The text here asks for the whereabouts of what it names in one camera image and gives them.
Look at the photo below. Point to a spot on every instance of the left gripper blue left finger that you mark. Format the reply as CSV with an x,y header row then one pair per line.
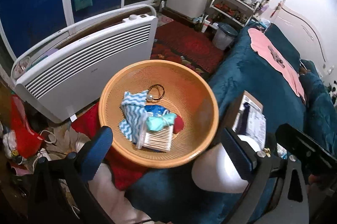
x,y
93,153

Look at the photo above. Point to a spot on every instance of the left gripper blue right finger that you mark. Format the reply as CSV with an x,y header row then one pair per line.
x,y
240,152

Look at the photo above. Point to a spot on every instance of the yellow patterned scrunchie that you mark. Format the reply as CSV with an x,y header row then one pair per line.
x,y
267,152

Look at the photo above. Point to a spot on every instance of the small white tissue pack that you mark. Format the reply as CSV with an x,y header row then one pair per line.
x,y
282,152

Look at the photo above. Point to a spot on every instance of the blue white striped cloth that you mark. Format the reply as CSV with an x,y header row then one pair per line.
x,y
133,108

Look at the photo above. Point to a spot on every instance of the teal face mask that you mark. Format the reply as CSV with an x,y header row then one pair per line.
x,y
157,123

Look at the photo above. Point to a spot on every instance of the blue wet wipes pack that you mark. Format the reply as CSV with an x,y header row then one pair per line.
x,y
156,110

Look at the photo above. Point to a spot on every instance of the red sponge ball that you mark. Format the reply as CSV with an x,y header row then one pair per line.
x,y
178,125

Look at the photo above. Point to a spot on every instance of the cotton swab bag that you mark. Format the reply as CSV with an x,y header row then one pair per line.
x,y
160,141

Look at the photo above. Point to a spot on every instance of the person's right hand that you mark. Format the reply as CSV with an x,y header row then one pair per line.
x,y
312,179

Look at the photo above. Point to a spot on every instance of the red cloth under basket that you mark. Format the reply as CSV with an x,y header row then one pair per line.
x,y
125,172

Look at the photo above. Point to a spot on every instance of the white cylindrical smart speaker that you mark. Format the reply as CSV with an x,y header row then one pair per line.
x,y
214,171

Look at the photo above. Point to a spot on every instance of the cardboard box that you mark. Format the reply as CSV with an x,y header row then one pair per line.
x,y
236,108

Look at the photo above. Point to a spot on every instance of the dark blue quilt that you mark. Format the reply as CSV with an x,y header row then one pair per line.
x,y
320,122

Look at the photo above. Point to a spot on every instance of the yellow plastic basket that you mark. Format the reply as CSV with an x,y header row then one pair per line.
x,y
175,87

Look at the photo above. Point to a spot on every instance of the white panel heater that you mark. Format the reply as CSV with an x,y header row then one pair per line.
x,y
68,70

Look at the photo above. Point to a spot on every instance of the panda plush toy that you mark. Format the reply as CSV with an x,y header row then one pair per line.
x,y
332,91

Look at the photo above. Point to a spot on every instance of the red plastic bag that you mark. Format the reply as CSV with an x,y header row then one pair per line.
x,y
28,141

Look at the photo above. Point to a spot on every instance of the blue plush bed blanket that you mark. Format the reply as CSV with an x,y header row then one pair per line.
x,y
170,195

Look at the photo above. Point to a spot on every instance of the white headboard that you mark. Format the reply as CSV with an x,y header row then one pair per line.
x,y
304,37

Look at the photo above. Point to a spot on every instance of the pink towel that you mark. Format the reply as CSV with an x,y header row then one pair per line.
x,y
265,49

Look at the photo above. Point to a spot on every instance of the red floral rug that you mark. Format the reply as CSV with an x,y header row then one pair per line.
x,y
183,45

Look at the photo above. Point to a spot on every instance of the translucent trash bin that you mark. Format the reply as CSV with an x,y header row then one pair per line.
x,y
224,36

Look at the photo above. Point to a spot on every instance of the white storage rack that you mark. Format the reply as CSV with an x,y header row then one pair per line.
x,y
236,13

